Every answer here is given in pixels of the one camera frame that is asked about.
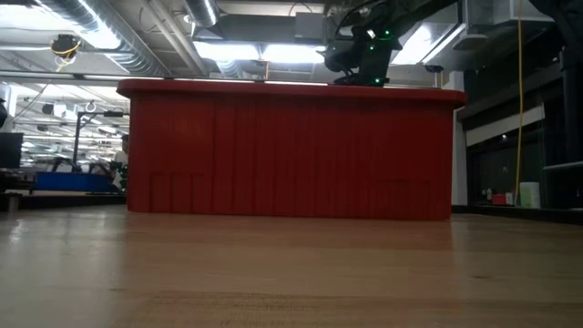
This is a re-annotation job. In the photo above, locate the red plastic ribbed bin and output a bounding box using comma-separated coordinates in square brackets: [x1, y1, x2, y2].
[117, 77, 467, 222]

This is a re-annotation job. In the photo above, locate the blue plastic bin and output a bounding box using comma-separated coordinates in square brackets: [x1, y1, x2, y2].
[34, 171, 115, 193]

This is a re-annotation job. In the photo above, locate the bright ceiling light panel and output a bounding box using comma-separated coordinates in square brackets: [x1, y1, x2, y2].
[261, 44, 327, 65]
[193, 40, 261, 63]
[390, 22, 466, 66]

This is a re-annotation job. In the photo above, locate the grey ceiling vent box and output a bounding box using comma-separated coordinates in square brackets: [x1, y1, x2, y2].
[294, 12, 327, 41]

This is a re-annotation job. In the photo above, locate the white column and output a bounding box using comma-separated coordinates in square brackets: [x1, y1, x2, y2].
[450, 70, 469, 207]

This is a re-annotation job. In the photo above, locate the white and green box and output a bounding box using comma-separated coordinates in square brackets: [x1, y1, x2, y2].
[518, 181, 542, 210]

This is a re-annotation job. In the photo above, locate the person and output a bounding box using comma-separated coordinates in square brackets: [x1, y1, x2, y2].
[111, 134, 130, 192]

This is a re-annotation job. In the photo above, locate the dark background table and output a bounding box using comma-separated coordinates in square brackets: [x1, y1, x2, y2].
[0, 190, 128, 213]

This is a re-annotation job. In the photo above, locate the black monitor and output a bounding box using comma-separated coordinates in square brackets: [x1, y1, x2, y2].
[0, 131, 24, 169]

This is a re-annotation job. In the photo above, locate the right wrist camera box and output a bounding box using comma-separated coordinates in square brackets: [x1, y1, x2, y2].
[323, 45, 363, 74]

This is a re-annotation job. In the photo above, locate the grey metal ceiling duct box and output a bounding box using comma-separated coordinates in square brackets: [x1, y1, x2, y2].
[464, 0, 555, 27]

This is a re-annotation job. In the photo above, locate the yellow hanging cable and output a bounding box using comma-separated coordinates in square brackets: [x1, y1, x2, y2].
[513, 0, 526, 206]

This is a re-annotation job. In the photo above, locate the small silver ceiling duct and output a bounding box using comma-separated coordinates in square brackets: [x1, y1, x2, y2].
[184, 0, 220, 28]

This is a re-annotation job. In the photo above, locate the black frame post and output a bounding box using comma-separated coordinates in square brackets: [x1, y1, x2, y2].
[558, 45, 583, 165]

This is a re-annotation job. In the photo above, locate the large silver ceiling duct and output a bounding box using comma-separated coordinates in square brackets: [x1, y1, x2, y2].
[36, 0, 169, 77]

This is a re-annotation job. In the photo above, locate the black metal frame stand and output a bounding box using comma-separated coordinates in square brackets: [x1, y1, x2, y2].
[71, 108, 131, 174]

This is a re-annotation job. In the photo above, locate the black ceiling cable reel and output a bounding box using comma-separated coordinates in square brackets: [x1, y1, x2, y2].
[49, 34, 83, 60]

